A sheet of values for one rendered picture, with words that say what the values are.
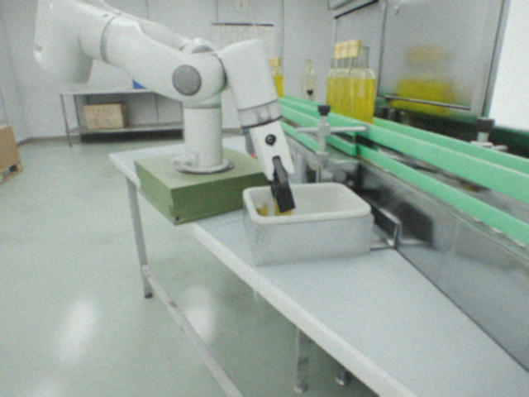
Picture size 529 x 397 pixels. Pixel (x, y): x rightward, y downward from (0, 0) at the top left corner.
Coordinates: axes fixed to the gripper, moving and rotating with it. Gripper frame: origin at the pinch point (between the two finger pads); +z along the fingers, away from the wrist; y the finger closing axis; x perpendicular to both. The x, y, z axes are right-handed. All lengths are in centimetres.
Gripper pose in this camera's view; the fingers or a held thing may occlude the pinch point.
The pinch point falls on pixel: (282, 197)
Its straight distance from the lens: 65.6
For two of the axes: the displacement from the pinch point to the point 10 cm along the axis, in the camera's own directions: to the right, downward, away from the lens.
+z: 2.5, 8.9, 3.9
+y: -2.0, -3.4, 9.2
